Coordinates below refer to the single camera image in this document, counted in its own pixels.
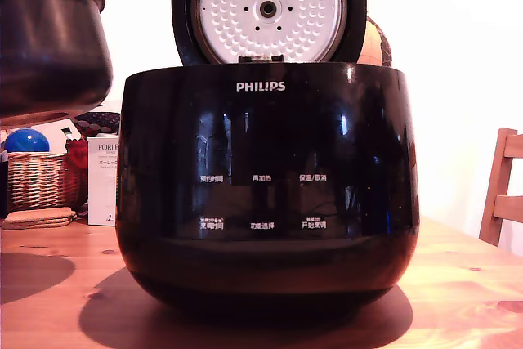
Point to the dark metal pot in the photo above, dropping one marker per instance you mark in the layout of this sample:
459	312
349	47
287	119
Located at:
49	59

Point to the black rice cooker lid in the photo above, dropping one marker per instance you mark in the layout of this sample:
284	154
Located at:
229	18

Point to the orange globe ball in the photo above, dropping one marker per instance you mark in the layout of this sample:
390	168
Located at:
374	44

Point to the white printed carton box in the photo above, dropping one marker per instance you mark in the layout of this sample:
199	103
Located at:
102	185

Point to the dark dotted round mat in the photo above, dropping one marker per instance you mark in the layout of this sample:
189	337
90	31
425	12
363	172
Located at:
100	122

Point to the red knitted pouch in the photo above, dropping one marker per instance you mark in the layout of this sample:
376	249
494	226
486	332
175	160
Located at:
75	169

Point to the white paper tag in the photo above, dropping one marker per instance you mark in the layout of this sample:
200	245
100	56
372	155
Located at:
70	127

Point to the round cork coaster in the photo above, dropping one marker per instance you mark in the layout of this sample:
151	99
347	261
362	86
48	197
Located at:
37	223
45	213

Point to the woven wicker basket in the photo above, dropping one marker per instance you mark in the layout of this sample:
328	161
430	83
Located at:
37	181

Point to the blue ball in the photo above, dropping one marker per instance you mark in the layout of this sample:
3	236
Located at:
26	140

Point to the wooden chair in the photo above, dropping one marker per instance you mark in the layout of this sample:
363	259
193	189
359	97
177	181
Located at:
496	185

